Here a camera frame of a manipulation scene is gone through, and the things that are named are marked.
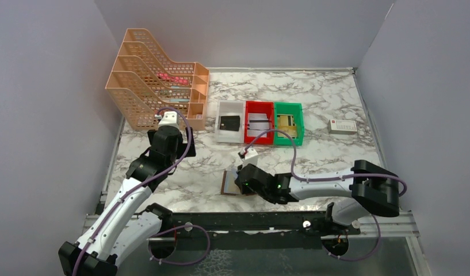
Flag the brown leather card holder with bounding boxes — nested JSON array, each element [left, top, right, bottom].
[[220, 170, 255, 196]]

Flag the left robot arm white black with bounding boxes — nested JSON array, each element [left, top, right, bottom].
[[58, 124, 196, 275]]

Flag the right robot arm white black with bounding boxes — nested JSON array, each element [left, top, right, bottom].
[[235, 160, 407, 226]]

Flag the white cards in red bin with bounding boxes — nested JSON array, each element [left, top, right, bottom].
[[247, 113, 271, 137]]

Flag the black card in white bin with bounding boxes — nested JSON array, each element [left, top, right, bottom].
[[219, 116, 240, 132]]

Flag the gold cards in green bin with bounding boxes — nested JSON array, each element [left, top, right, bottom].
[[277, 114, 298, 139]]

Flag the small white card box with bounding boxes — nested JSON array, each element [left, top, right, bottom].
[[328, 119, 358, 135]]

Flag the white plastic bin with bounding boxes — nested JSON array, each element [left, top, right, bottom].
[[215, 100, 246, 144]]

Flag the peach plastic file organizer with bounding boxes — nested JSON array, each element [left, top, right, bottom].
[[105, 28, 210, 131]]

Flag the pink item in organizer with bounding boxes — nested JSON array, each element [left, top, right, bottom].
[[157, 73, 189, 86]]

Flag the green plastic bin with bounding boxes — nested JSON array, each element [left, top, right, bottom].
[[274, 102, 305, 146]]

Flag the red plastic bin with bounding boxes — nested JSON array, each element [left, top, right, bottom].
[[242, 101, 274, 144]]

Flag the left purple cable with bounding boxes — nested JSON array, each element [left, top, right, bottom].
[[71, 107, 193, 276]]

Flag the purple cable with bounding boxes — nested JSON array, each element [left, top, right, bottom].
[[71, 107, 193, 276], [240, 128, 408, 197]]

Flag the black mounting rail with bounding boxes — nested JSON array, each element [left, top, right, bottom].
[[147, 211, 360, 256]]

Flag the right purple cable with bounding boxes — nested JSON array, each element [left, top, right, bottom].
[[240, 128, 408, 197]]

